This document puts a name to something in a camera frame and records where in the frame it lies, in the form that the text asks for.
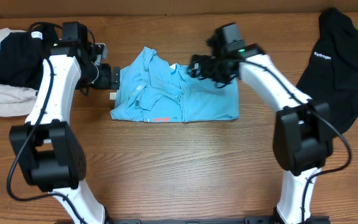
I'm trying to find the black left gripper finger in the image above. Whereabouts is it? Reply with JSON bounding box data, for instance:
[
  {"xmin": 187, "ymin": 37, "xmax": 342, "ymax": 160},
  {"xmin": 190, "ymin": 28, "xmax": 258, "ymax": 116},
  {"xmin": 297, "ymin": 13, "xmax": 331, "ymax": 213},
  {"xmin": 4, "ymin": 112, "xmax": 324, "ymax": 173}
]
[
  {"xmin": 111, "ymin": 67, "xmax": 121, "ymax": 90},
  {"xmin": 94, "ymin": 43, "xmax": 108, "ymax": 65}
]

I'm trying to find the small white tag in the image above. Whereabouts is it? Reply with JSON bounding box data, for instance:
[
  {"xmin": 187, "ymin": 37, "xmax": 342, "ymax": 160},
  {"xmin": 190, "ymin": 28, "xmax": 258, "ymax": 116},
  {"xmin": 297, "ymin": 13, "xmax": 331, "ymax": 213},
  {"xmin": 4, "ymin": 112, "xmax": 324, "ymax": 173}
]
[{"xmin": 109, "ymin": 92, "xmax": 117, "ymax": 100}]

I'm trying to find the light blue t-shirt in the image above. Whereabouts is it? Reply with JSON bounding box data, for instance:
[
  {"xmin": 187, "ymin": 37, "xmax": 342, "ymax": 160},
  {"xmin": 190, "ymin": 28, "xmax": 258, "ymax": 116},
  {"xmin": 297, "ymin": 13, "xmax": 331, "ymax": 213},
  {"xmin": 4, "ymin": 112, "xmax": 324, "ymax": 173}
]
[{"xmin": 110, "ymin": 47, "xmax": 239, "ymax": 123}]

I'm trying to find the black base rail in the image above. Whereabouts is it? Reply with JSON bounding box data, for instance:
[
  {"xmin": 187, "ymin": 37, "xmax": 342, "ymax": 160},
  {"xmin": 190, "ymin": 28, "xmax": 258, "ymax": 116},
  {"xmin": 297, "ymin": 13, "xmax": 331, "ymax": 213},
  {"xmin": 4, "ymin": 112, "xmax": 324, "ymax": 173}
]
[{"xmin": 54, "ymin": 214, "xmax": 331, "ymax": 224}]

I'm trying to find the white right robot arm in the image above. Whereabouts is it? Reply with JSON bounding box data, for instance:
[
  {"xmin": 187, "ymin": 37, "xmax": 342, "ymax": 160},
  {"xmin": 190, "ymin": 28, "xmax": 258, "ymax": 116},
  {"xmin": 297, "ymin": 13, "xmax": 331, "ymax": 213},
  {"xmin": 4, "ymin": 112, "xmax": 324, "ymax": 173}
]
[{"xmin": 188, "ymin": 44, "xmax": 333, "ymax": 223}]

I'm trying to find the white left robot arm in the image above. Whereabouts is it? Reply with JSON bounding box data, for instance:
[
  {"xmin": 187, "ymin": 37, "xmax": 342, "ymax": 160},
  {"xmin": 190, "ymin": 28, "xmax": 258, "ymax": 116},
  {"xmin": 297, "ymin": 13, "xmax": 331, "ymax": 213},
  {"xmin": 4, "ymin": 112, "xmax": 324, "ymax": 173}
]
[{"xmin": 6, "ymin": 40, "xmax": 119, "ymax": 223}]

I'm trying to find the black unfolded garment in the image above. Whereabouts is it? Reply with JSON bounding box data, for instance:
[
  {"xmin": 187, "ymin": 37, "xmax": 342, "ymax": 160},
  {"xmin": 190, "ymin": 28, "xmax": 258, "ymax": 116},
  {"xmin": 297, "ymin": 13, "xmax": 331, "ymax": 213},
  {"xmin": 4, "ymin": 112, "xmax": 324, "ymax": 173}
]
[{"xmin": 296, "ymin": 7, "xmax": 358, "ymax": 134}]

